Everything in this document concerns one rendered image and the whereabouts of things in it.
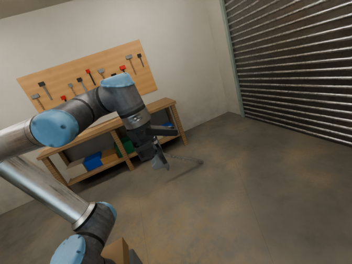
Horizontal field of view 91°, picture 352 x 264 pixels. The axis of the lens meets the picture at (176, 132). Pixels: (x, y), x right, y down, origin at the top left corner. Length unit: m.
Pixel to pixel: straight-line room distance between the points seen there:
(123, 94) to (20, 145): 0.30
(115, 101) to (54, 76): 2.97
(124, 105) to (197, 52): 3.29
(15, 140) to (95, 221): 0.57
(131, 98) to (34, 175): 0.63
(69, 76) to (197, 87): 2.32
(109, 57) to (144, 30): 0.78
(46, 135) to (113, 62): 2.92
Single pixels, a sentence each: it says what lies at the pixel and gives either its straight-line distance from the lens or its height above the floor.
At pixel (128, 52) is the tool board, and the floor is 1.80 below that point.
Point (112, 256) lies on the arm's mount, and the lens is 1.19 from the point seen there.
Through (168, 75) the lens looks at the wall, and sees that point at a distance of 3.50.
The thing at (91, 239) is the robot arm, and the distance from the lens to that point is 1.00.
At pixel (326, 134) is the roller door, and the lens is 2.76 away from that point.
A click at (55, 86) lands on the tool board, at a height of 1.67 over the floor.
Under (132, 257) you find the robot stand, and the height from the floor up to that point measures 0.55.
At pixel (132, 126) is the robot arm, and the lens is 0.55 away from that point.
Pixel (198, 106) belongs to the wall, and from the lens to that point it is 3.77.
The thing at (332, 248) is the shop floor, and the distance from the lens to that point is 1.76.
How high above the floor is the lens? 1.45
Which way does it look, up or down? 22 degrees down
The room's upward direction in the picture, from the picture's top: 20 degrees counter-clockwise
